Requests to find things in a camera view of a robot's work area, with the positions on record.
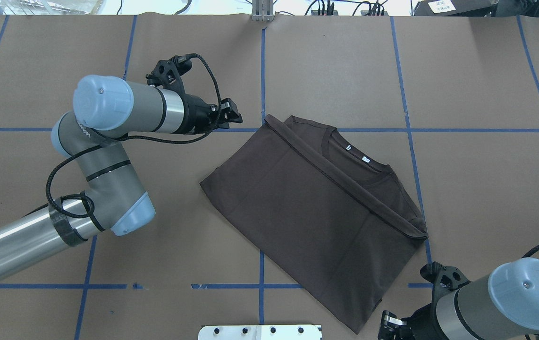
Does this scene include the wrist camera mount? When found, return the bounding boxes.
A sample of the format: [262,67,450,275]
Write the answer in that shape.
[146,56,193,95]
[419,261,471,306]

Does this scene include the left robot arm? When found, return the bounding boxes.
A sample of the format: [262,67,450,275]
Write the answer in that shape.
[0,75,242,281]

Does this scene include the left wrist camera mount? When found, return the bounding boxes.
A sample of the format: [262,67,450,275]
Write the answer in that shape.
[146,56,193,95]

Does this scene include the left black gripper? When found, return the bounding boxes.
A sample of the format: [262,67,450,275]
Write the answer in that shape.
[181,94,243,134]

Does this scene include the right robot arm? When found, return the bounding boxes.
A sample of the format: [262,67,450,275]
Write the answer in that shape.
[377,257,539,340]

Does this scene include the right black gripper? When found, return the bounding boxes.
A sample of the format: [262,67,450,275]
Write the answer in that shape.
[377,305,445,340]

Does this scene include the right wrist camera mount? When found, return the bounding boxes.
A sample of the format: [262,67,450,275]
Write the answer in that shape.
[419,261,471,306]

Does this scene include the black electronics box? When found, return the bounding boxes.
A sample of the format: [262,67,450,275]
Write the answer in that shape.
[413,0,499,17]

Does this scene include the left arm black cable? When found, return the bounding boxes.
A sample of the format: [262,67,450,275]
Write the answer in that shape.
[46,53,223,220]

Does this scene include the white pedestal column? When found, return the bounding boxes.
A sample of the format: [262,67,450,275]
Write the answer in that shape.
[198,323,323,340]

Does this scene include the aluminium frame post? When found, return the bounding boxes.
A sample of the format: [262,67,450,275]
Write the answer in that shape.
[249,0,275,22]

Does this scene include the brown t-shirt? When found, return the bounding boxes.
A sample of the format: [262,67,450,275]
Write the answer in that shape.
[200,115,428,334]

